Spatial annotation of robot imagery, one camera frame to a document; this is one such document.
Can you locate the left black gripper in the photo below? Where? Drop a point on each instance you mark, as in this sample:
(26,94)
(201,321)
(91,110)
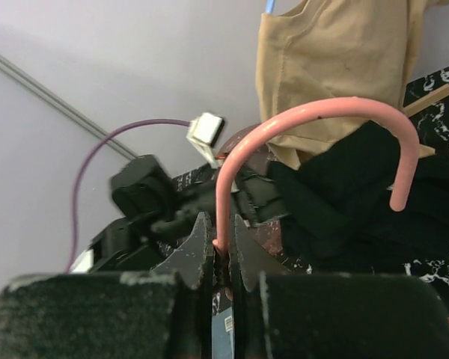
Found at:
(196,193)

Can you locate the beige t shirt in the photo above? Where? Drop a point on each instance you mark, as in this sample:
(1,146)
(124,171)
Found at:
(326,49)

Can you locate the wooden clothes rack frame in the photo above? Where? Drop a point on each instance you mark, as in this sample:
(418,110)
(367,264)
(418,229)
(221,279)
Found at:
(421,104)

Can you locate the black t shirt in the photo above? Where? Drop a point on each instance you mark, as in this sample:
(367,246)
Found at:
(339,218)

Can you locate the pink wire hanger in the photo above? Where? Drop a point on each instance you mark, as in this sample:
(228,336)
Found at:
(297,135)

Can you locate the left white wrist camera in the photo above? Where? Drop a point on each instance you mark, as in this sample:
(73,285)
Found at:
(203,133)

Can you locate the dark blue book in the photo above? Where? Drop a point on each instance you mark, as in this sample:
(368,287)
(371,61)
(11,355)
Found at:
(222,327)

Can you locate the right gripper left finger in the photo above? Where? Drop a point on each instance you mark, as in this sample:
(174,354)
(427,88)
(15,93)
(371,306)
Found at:
(163,313)

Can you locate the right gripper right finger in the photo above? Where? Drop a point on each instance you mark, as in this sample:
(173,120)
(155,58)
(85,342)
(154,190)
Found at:
(283,314)

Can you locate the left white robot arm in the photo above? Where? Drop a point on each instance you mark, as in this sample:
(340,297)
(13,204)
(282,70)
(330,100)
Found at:
(158,210)

